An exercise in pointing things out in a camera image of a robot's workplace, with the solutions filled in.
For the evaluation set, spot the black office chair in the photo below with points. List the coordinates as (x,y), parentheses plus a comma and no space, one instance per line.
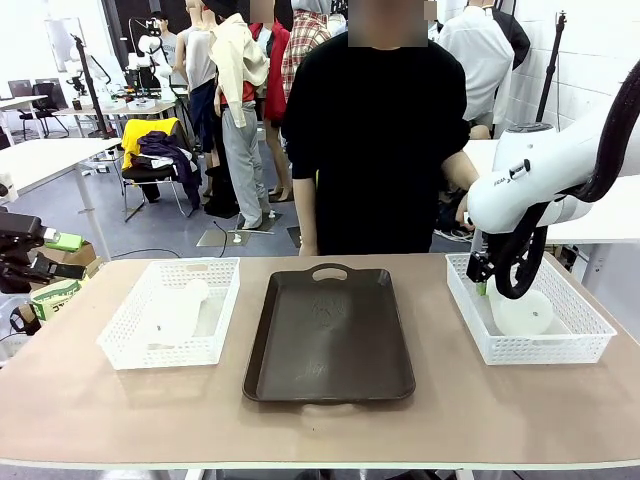
(42,107)

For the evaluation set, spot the metal mannequin base plate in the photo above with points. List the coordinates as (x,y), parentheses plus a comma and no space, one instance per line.
(220,237)

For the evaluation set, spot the dark brown plastic tray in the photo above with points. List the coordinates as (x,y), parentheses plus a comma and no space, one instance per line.
(330,350)

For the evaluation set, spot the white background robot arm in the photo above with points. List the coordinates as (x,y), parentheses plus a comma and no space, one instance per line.
(147,47)

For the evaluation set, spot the person right forearm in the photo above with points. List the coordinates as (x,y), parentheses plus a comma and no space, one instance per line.
(306,215)

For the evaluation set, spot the green and white paper bag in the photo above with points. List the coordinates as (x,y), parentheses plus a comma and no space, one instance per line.
(55,300)

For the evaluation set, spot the person right hand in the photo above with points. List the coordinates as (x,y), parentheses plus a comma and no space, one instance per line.
(308,251)

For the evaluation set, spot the dark purple garment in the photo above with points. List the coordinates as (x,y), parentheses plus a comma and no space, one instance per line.
(167,145)

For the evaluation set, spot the white perforated plastic basket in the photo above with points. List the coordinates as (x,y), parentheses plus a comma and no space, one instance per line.
(150,354)
(550,350)

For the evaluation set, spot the background person in white shirt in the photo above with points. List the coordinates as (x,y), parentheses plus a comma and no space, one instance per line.
(169,55)

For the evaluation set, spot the mannequin in white shirt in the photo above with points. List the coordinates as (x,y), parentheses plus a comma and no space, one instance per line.
(480,60)

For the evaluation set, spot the translucent white conical flask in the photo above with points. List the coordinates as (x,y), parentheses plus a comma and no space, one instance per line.
(525,315)
(170,315)

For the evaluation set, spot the brown cardboard box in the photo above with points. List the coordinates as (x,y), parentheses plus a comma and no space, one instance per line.
(75,255)

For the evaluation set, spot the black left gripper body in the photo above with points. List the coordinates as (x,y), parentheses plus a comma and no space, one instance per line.
(12,267)

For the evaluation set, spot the person torso in black shirt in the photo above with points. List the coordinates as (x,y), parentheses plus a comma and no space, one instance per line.
(375,150)

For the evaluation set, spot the mannequin in white tank top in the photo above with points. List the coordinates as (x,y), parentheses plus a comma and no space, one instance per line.
(197,65)

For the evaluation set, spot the person left hand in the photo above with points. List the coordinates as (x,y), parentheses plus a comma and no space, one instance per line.
(462,212)

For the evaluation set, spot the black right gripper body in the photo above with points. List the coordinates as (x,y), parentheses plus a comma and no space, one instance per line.
(481,267)

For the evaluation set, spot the person left forearm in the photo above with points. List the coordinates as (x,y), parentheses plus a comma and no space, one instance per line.
(457,172)

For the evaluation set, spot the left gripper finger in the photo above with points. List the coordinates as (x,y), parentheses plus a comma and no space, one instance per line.
(30,229)
(60,271)

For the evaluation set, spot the black jacket on mannequin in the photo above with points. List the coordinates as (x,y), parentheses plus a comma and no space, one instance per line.
(517,35)

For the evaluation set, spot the wooden background work table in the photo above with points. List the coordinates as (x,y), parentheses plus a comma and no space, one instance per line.
(150,107)

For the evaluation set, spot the yellow garment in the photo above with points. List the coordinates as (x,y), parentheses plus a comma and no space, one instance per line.
(132,135)

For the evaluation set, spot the mannequin in red garment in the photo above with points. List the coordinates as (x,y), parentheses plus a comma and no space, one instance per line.
(275,75)

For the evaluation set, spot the black tripod stand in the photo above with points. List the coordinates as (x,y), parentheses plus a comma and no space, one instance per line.
(92,90)
(550,75)

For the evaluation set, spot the black metal chair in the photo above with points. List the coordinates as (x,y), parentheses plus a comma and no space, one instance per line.
(150,175)

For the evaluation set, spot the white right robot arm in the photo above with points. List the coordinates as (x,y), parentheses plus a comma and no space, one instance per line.
(540,165)

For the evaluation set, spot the plaid shirt on mannequin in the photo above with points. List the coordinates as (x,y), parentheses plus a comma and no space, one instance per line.
(305,45)

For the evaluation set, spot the mannequin beige jacket grey trousers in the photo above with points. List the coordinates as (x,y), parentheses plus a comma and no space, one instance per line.
(240,100)

